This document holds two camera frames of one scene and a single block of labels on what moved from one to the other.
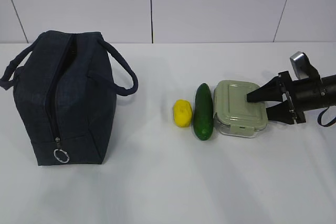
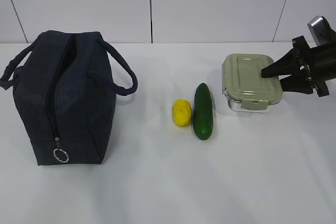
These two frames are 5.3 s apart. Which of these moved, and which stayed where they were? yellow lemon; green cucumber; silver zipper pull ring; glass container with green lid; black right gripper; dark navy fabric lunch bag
Moved: glass container with green lid; black right gripper
Stayed: green cucumber; silver zipper pull ring; dark navy fabric lunch bag; yellow lemon
